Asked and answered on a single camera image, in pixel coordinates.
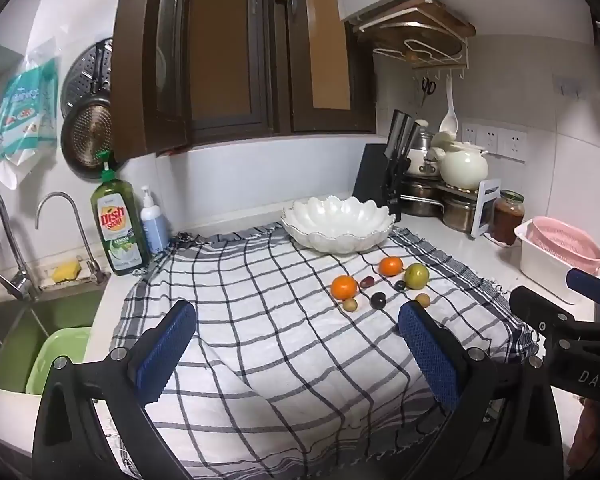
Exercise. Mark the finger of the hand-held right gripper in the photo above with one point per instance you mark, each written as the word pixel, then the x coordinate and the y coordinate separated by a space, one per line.
pixel 587 282
pixel 535 307

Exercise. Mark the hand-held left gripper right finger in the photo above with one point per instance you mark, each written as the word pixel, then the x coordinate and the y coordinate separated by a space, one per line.
pixel 427 355

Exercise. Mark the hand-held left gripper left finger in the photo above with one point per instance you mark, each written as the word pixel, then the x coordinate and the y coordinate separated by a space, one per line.
pixel 165 347

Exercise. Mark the brown longan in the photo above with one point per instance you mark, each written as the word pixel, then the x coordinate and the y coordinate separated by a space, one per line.
pixel 422 301

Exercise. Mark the dark red grape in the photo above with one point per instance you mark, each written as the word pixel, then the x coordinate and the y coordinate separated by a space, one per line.
pixel 378 300

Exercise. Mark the dark purple grape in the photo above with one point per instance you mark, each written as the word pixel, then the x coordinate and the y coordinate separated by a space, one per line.
pixel 401 286

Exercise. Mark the green apple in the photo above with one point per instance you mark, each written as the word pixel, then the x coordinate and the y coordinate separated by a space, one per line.
pixel 416 276

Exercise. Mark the greenish longan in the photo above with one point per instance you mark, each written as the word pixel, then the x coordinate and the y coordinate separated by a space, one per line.
pixel 350 305

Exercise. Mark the red date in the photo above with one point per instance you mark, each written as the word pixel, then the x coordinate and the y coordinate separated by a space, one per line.
pixel 366 282

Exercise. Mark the orange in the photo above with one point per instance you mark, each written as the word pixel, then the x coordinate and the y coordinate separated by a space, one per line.
pixel 343 287
pixel 391 266

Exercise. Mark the white scalloped bowl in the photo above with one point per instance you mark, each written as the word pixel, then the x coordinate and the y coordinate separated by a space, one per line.
pixel 337 225

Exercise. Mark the person's right hand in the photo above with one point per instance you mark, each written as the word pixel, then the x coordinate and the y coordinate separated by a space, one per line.
pixel 587 430

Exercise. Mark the pink colander in white tub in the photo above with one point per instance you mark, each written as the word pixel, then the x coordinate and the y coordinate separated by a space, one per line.
pixel 542 270

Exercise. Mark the checked white cloth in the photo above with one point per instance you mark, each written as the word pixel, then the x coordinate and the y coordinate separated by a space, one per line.
pixel 260 340

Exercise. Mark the glass jar of sauce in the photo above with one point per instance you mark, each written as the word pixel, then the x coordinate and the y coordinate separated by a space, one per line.
pixel 507 215

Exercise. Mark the green plastic basin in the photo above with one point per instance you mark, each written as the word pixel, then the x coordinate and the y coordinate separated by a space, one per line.
pixel 55 355

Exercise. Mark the white corner shelf rack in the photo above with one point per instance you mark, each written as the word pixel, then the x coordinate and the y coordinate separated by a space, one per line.
pixel 486 205

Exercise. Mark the white pump soap bottle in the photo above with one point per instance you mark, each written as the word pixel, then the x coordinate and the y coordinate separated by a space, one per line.
pixel 152 225

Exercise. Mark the thin gooseneck faucet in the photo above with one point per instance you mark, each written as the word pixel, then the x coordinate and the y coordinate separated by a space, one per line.
pixel 87 250

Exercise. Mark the yellow sponge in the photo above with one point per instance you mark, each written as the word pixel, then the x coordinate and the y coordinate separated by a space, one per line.
pixel 66 271

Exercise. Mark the green dish soap bottle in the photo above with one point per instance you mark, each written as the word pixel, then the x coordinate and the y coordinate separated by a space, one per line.
pixel 117 225

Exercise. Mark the steel sink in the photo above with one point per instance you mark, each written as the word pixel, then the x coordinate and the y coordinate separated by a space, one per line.
pixel 10 325

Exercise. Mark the white ceramic pot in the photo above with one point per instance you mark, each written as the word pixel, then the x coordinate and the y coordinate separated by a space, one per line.
pixel 462 165

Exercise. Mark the large steel faucet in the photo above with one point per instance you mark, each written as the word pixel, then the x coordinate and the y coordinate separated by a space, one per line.
pixel 15 275

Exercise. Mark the black knife block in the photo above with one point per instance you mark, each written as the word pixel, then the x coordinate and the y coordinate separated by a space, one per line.
pixel 370 175

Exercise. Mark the white pot with steel lid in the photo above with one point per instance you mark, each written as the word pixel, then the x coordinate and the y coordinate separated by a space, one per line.
pixel 422 155

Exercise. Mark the white ladle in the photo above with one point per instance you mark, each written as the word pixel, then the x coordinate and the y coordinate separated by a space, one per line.
pixel 449 117

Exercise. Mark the hanging frying pan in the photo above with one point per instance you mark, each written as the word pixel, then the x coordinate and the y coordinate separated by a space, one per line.
pixel 87 135

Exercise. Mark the hanging black scissors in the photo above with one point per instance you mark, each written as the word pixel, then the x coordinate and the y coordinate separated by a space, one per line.
pixel 428 87

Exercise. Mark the hanging plastic bag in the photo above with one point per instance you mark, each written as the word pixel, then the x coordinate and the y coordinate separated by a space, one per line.
pixel 25 105

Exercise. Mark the open brown window sash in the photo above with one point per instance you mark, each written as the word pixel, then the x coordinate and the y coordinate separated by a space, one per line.
pixel 135 60

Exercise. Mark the wooden cutting board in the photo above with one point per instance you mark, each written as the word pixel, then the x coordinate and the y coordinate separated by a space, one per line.
pixel 410 22

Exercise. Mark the white wall socket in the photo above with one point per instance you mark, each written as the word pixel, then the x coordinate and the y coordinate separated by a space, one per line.
pixel 489 139
pixel 471 135
pixel 512 144

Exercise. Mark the brown window frame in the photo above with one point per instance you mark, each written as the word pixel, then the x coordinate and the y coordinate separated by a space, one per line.
pixel 275 45

